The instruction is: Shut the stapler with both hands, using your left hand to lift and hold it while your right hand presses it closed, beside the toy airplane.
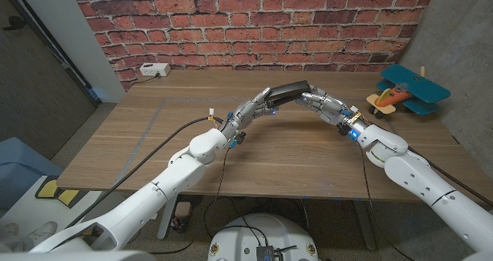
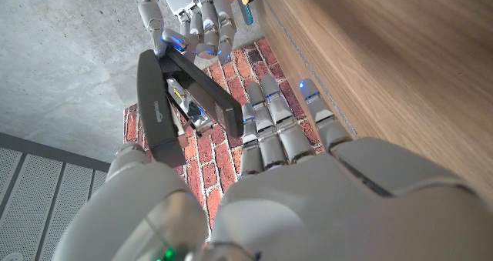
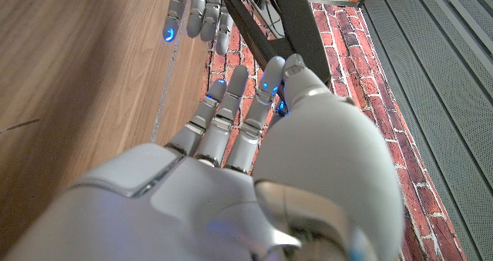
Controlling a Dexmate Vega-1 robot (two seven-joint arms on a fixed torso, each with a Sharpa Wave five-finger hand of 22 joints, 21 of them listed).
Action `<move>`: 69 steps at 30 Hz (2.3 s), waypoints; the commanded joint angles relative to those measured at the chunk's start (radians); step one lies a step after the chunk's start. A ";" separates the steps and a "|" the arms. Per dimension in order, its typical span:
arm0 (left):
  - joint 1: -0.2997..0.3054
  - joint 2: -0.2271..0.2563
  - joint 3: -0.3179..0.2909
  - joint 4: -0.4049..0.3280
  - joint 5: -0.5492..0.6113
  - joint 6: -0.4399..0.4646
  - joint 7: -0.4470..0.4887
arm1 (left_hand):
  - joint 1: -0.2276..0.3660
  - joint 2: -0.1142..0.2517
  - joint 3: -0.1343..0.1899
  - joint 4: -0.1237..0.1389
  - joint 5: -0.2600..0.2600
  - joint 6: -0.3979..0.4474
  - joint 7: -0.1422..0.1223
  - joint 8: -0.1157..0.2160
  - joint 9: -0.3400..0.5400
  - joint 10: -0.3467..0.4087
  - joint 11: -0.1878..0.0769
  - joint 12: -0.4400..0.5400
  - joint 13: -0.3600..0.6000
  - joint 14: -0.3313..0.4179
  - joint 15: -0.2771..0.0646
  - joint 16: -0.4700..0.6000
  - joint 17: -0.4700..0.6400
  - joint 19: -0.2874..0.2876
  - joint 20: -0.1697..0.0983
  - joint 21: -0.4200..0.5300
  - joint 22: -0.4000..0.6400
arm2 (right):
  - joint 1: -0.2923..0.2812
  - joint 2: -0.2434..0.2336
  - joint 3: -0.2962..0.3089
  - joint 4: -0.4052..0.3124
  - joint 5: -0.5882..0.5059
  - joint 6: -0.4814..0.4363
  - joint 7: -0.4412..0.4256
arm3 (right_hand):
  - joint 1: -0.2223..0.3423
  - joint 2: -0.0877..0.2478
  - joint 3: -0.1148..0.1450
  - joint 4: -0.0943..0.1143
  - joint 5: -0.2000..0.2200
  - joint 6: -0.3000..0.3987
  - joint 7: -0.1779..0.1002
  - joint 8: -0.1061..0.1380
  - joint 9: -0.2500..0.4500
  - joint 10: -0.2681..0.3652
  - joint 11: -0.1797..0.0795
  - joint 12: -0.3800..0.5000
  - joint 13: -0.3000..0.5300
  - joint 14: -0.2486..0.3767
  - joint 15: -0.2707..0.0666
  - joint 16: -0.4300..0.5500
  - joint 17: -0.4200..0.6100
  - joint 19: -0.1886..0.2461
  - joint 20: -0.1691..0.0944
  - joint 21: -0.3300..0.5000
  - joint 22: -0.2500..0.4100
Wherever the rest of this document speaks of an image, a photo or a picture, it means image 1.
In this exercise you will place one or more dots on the black stapler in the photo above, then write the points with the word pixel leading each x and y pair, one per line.
pixel 289 91

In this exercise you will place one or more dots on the white power strip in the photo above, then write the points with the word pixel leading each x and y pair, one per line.
pixel 155 69

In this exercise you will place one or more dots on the grey table leg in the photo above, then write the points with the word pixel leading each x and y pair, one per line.
pixel 364 224
pixel 167 216

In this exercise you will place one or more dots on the red brick printed backdrop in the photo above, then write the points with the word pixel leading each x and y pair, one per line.
pixel 250 22

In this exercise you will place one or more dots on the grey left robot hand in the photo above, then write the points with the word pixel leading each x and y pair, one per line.
pixel 246 112

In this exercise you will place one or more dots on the grey module on torso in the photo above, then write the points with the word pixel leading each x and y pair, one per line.
pixel 265 253

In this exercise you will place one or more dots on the clear tape strip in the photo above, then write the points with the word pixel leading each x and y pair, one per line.
pixel 144 134

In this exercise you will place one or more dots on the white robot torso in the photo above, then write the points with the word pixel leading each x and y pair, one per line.
pixel 262 234

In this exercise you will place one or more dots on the teal orange toy airplane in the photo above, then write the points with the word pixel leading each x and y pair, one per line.
pixel 416 85

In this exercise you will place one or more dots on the blue plastic bin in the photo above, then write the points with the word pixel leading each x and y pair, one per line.
pixel 23 164

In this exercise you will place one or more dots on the table control box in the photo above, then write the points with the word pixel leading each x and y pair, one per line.
pixel 182 213

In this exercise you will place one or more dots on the dark grey door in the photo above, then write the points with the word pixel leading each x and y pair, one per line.
pixel 31 91

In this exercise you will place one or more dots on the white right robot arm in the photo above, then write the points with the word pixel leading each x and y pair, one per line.
pixel 416 172

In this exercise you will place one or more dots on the grey trouser leg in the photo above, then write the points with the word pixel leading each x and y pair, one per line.
pixel 13 241

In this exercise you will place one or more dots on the white sneaker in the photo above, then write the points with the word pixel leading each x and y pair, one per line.
pixel 42 230

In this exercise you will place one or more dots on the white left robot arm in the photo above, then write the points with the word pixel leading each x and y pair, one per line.
pixel 161 188

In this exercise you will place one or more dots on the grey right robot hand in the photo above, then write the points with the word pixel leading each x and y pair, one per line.
pixel 331 107

